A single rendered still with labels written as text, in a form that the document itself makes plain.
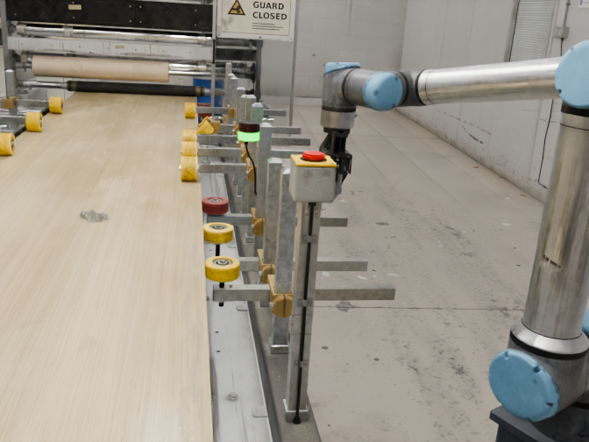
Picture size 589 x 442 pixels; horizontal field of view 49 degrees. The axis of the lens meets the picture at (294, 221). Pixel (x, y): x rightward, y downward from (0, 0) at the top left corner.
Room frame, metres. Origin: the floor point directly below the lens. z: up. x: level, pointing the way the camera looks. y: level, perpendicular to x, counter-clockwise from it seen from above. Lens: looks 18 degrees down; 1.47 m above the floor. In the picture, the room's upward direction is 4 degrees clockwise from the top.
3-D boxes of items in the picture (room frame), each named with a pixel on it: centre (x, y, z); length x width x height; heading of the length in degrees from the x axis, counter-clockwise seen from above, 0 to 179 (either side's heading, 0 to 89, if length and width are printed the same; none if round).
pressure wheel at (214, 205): (1.89, 0.24, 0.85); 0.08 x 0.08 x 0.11
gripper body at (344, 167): (1.71, -0.10, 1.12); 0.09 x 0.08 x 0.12; 11
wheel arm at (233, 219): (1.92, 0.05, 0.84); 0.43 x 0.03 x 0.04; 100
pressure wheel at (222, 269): (1.39, 0.16, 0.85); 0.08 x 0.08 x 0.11
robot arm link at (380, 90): (1.64, -0.18, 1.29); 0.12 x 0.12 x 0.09; 39
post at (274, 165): (1.62, 0.06, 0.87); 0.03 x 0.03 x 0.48; 10
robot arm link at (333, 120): (1.72, -0.10, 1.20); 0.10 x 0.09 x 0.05; 101
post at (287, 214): (1.38, 0.02, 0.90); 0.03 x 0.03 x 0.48; 10
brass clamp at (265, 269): (1.64, 0.06, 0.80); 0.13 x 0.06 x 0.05; 10
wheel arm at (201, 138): (2.65, 0.20, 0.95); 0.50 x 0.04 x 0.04; 100
